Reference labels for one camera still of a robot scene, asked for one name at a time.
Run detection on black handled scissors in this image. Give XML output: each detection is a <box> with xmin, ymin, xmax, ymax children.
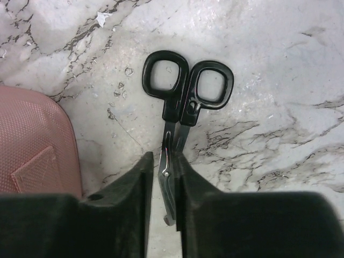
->
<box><xmin>142</xmin><ymin>50</ymin><xmax>234</xmax><ymax>226</ymax></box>

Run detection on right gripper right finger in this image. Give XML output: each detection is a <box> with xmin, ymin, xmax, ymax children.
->
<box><xmin>173</xmin><ymin>153</ymin><xmax>268</xmax><ymax>257</ymax></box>

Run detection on pink medicine kit case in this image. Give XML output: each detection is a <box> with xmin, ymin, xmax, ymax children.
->
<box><xmin>1</xmin><ymin>85</ymin><xmax>82</xmax><ymax>198</ymax></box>

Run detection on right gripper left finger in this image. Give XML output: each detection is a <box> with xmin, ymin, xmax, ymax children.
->
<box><xmin>79</xmin><ymin>152</ymin><xmax>154</xmax><ymax>257</ymax></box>

